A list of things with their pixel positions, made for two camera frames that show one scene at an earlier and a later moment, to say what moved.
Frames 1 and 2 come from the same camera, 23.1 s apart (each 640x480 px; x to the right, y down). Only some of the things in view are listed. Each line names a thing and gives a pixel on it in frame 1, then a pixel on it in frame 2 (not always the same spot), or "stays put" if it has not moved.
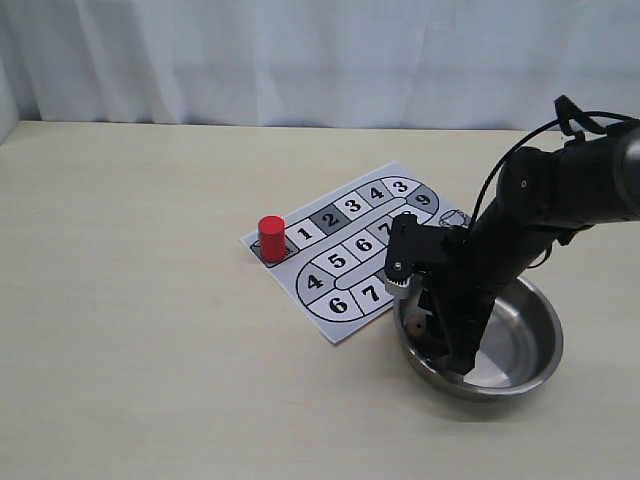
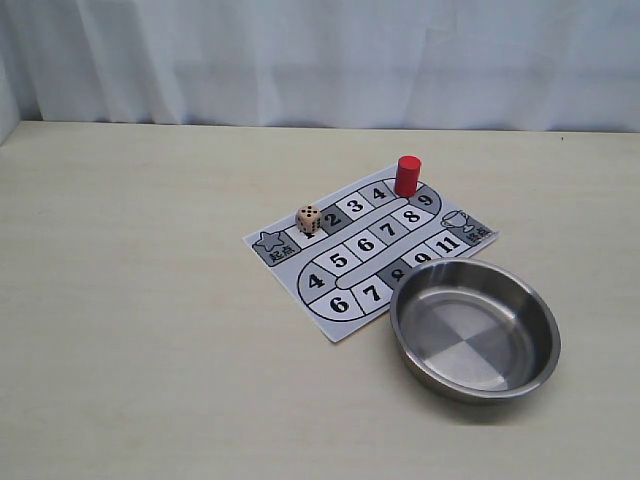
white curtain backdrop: [415, 64] stays put
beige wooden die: [415, 326] → [308, 219]
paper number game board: [334, 265] stays put
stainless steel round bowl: [521, 346] stays put
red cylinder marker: [272, 238] → [407, 175]
